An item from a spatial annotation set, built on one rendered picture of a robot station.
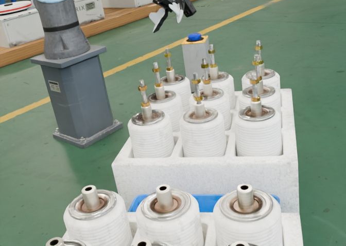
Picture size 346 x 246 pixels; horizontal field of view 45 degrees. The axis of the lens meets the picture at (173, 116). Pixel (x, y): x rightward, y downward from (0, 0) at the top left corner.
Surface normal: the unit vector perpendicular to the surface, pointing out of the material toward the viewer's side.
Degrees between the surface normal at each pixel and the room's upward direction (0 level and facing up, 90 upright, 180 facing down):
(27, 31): 90
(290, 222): 0
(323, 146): 0
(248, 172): 90
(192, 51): 90
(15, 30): 90
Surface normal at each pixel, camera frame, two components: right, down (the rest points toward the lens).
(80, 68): 0.74, 0.18
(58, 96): -0.66, 0.40
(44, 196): -0.14, -0.90
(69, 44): 0.33, 0.04
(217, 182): -0.22, 0.43
